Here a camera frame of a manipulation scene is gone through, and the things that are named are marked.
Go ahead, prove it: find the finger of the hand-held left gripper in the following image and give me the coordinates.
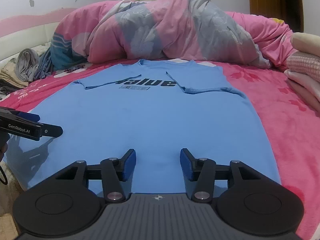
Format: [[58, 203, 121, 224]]
[[40, 123, 63, 138], [15, 113, 41, 123]]

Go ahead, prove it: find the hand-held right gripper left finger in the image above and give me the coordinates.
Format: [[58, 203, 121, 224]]
[[56, 148, 137, 202]]

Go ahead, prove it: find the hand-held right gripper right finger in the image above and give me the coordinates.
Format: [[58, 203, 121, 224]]
[[180, 148, 261, 202]]

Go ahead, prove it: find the light blue t-shirt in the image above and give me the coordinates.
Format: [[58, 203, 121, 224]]
[[5, 59, 282, 198]]

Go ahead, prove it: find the beige crumpled cloth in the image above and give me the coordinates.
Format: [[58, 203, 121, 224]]
[[0, 60, 30, 90]]

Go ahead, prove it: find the grey garment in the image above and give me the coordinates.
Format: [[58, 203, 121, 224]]
[[15, 49, 42, 83]]

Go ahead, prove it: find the pink white bed headboard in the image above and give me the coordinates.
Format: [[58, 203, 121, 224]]
[[0, 7, 78, 63]]

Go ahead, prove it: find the pink floral fleece blanket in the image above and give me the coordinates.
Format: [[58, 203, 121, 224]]
[[0, 57, 320, 240]]

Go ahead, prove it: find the pink grey floral duvet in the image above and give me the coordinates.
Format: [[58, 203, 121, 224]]
[[50, 0, 272, 70]]

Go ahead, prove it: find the pale pink folded cloth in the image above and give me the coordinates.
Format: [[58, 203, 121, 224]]
[[284, 69, 320, 111]]

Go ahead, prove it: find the bright pink quilt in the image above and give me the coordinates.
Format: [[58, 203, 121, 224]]
[[224, 11, 298, 68]]

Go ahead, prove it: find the cream folded cloth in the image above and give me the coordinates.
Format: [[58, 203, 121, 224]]
[[290, 32, 320, 56]]

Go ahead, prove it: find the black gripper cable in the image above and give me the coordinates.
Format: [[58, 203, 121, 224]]
[[0, 162, 8, 186]]

